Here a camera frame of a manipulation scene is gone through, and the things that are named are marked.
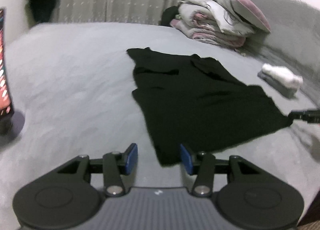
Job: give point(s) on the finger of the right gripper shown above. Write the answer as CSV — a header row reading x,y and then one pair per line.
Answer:
x,y
297,115

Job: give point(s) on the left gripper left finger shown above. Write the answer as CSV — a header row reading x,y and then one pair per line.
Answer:
x,y
116,164

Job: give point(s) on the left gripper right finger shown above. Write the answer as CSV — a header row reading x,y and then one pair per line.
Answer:
x,y
202,165

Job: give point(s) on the black t-shirt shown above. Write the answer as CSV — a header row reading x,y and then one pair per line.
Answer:
x,y
194,101

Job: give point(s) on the grey folded garment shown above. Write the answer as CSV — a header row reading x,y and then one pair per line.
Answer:
x,y
288,93

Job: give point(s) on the white folded garment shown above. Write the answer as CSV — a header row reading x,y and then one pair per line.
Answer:
x,y
283,75

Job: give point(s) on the grey quilted bedspread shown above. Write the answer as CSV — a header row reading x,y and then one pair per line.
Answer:
x,y
293,41

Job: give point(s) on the grey bed sheet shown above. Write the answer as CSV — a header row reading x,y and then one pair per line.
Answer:
x,y
72,85

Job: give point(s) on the round phone stand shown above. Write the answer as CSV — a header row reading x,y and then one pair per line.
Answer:
x,y
11,128

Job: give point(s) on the pink grey pillow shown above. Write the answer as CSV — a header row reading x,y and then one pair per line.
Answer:
x,y
248,11

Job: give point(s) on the smartphone on stand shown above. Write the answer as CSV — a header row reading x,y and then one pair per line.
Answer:
x,y
6,104

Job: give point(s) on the folded floral duvet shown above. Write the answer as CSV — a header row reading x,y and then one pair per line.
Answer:
x,y
208,22

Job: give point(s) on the black item behind duvet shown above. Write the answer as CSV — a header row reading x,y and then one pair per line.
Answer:
x,y
168,15

